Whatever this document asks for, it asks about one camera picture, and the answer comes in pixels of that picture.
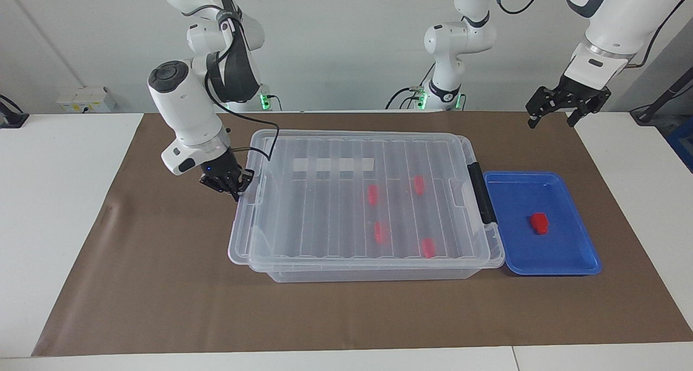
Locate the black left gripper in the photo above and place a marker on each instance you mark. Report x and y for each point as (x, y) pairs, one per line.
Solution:
(568, 97)

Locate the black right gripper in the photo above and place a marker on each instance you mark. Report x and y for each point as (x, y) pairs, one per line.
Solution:
(224, 173)

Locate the clear ribbed plastic lid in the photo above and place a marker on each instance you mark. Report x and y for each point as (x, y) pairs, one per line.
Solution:
(325, 208)

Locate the red block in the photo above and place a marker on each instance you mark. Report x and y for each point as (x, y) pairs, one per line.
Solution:
(539, 223)
(427, 247)
(372, 194)
(419, 184)
(381, 232)

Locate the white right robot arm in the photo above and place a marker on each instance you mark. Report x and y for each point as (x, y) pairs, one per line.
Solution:
(184, 111)

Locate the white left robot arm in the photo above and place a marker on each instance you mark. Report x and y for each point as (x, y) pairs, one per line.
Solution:
(460, 40)

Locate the black box latch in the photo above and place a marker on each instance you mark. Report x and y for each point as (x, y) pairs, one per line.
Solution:
(483, 195)

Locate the blue plastic tray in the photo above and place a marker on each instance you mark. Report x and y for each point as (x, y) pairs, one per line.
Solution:
(568, 252)

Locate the clear plastic storage box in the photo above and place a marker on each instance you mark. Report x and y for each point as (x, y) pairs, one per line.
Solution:
(368, 275)

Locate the white power socket box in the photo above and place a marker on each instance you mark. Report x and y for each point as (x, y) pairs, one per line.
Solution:
(81, 100)

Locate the black stand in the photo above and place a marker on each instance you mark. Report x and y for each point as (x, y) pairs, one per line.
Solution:
(644, 115)

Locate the brown table mat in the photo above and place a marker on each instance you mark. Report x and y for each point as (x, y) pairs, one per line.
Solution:
(162, 279)

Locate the blue crate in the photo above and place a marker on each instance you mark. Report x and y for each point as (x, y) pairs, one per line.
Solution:
(683, 143)

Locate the black clamp base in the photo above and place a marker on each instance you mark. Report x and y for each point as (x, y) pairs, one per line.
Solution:
(13, 119)

